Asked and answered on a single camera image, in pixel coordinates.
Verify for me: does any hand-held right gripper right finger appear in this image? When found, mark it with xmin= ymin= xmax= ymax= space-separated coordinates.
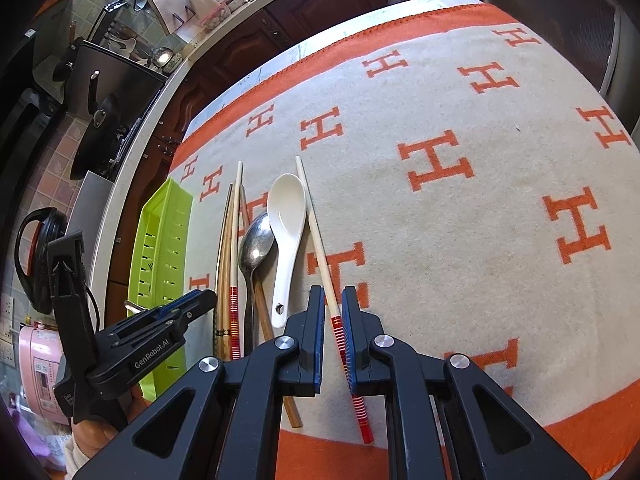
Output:
xmin=341 ymin=285 xmax=591 ymax=480

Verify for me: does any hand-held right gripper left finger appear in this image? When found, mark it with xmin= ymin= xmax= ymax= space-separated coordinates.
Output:
xmin=65 ymin=285 xmax=326 ymax=480

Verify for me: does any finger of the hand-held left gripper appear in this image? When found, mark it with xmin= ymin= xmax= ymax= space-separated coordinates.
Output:
xmin=46 ymin=231 xmax=99 ymax=357
xmin=122 ymin=289 xmax=219 ymax=333

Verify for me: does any dark brown wooden chopstick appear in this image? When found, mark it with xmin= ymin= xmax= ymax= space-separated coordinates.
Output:
xmin=214 ymin=183 xmax=235 ymax=358

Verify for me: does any wooden chopstick red striped end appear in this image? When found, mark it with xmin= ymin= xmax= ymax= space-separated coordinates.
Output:
xmin=227 ymin=161 xmax=244 ymax=361
xmin=295 ymin=156 xmax=375 ymax=445

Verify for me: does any green plastic utensil tray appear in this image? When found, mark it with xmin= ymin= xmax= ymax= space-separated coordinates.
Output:
xmin=127 ymin=177 xmax=195 ymax=401

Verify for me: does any large metal spoon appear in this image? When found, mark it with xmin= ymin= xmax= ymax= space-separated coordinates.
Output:
xmin=238 ymin=211 xmax=277 ymax=358

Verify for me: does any white ceramic spoon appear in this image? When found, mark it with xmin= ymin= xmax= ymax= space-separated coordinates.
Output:
xmin=266 ymin=173 xmax=307 ymax=330

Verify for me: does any person's left forearm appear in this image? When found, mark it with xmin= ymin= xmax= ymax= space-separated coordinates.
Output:
xmin=64 ymin=440 xmax=101 ymax=477

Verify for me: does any person's left hand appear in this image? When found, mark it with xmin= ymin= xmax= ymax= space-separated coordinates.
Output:
xmin=72 ymin=390 xmax=151 ymax=466

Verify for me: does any black electric cooker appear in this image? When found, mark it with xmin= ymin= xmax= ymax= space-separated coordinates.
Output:
xmin=14 ymin=207 xmax=68 ymax=316

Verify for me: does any steel panel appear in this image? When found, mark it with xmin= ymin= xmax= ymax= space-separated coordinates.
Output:
xmin=65 ymin=170 xmax=113 ymax=241

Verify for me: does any pink rice cooker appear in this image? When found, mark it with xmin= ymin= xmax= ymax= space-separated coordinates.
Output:
xmin=17 ymin=322 xmax=71 ymax=426

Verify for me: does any black wok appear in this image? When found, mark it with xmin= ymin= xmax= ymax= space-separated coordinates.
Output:
xmin=70 ymin=95 xmax=143 ymax=181

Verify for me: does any orange beige printed blanket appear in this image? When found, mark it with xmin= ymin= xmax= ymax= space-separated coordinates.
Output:
xmin=165 ymin=2 xmax=640 ymax=480

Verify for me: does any light printed tablecloth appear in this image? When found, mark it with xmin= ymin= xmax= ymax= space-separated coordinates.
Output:
xmin=185 ymin=0 xmax=481 ymax=126

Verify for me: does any pink lidded bowl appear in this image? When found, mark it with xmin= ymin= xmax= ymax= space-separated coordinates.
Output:
xmin=200 ymin=2 xmax=233 ymax=28

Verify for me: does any wooden cutting board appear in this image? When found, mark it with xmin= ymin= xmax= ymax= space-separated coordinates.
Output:
xmin=150 ymin=0 xmax=223 ymax=36

